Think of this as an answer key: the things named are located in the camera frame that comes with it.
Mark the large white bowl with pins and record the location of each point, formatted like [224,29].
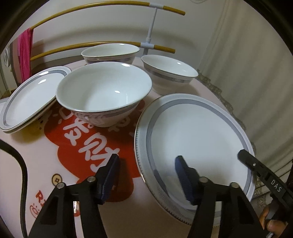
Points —
[103,93]

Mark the upper stacked white plate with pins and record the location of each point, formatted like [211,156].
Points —
[32,97]

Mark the right hand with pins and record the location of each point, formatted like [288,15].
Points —
[275,226]

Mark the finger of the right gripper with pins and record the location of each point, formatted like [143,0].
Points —
[280,191]

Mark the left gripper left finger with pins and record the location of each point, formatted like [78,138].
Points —
[56,218]

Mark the large white plate grey rim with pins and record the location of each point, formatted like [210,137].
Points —
[204,134]

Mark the pink printed table mat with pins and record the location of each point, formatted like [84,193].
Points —
[59,147]

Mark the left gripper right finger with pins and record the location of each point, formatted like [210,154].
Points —
[237,216]

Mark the stacked white plate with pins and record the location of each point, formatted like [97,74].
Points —
[32,97]
[25,124]

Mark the pink towel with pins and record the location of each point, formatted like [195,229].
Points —
[24,49]

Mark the lower stacked white plate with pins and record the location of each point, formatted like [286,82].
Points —
[25,124]

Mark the white lace curtain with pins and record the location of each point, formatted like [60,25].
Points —
[249,67]

